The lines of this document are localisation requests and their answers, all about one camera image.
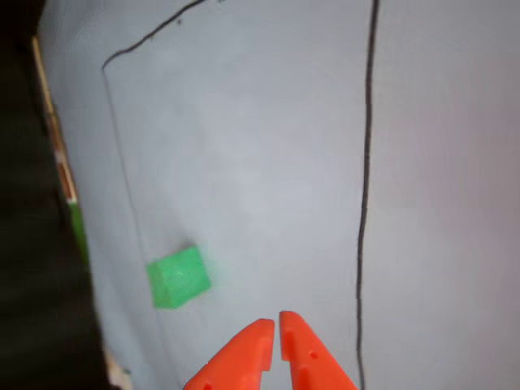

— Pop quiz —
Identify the green cube block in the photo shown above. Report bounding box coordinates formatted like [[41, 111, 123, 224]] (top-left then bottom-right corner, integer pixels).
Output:
[[145, 242, 213, 312]]

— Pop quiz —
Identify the white paper sheet with lines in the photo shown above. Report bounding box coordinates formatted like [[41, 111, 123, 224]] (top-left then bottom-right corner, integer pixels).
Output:
[[34, 0, 520, 390]]

